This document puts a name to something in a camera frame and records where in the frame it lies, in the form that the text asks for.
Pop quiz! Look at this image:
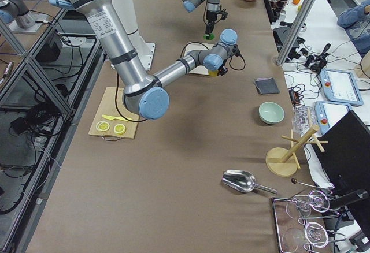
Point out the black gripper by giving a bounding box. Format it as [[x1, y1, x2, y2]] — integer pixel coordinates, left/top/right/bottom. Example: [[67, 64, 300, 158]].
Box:
[[205, 10, 218, 35], [218, 61, 228, 76]]

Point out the green lime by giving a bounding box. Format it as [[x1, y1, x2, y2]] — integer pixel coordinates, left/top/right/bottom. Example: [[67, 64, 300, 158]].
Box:
[[203, 33, 214, 40]]

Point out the yellow lemon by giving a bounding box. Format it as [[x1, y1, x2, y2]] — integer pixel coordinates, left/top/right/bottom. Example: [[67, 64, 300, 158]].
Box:
[[208, 70, 219, 77]]

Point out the cream rectangular tray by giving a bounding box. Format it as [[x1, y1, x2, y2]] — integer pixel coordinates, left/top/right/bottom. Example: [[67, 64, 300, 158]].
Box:
[[181, 42, 213, 77]]

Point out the grey folded cloth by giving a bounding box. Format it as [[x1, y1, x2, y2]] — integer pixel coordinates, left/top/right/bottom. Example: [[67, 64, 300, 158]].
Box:
[[254, 77, 280, 95]]

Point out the mint green bowl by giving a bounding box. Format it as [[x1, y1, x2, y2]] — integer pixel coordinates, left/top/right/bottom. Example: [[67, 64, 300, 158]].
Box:
[[258, 102, 285, 125]]

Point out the clear plastic bag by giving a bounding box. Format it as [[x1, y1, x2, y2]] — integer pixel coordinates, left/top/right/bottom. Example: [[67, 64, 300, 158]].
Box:
[[292, 106, 316, 136]]

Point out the wooden mug tree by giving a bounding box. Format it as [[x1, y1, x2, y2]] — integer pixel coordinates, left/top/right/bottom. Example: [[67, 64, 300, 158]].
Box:
[[265, 125, 329, 177]]

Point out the metal scoop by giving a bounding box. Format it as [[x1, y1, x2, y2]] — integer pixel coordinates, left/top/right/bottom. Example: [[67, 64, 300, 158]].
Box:
[[222, 169, 278, 195]]

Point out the right teach pendant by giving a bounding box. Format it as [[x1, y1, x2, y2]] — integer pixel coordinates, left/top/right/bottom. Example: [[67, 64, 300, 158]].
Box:
[[314, 101, 352, 135]]

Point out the teach pendant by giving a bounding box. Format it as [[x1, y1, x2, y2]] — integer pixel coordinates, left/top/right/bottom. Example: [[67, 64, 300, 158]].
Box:
[[320, 69, 364, 106], [314, 101, 352, 135]]

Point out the wooden cutting board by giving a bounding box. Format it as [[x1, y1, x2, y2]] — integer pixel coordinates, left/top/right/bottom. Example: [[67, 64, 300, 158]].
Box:
[[88, 87, 139, 141]]

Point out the lemon slice by knife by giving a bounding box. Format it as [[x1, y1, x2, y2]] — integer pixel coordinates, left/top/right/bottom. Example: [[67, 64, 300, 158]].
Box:
[[113, 123, 127, 135]]

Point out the left teach pendant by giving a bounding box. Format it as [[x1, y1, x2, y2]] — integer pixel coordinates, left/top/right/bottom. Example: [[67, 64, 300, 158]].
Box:
[[320, 69, 364, 106]]

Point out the yellow plastic knife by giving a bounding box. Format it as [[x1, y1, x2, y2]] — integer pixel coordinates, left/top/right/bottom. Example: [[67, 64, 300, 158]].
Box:
[[101, 114, 132, 121]]

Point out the seated person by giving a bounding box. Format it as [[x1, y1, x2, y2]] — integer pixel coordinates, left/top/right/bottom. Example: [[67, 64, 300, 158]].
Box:
[[337, 0, 369, 57]]

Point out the black monitor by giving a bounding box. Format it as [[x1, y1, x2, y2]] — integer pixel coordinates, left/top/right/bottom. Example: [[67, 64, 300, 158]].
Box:
[[315, 110, 369, 195]]

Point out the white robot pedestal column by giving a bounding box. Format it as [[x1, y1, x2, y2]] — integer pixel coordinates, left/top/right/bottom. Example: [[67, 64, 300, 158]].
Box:
[[112, 0, 155, 71]]

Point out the aluminium frame post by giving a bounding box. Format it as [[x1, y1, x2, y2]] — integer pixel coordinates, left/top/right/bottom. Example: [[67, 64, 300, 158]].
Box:
[[276, 0, 315, 66]]

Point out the lemon slice near handle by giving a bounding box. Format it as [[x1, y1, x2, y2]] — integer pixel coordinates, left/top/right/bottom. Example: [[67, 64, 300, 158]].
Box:
[[95, 121, 110, 132]]

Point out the wire glass rack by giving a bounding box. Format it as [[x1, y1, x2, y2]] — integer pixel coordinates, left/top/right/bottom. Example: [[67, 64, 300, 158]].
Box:
[[271, 189, 346, 252]]

